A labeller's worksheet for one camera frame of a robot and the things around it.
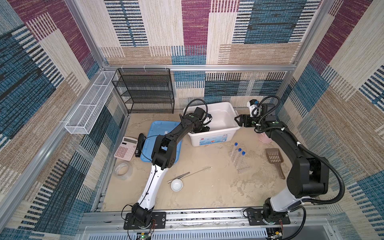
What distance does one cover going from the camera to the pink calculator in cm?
96

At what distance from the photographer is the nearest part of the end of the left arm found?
790mm

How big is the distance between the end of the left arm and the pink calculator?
1.38 feet
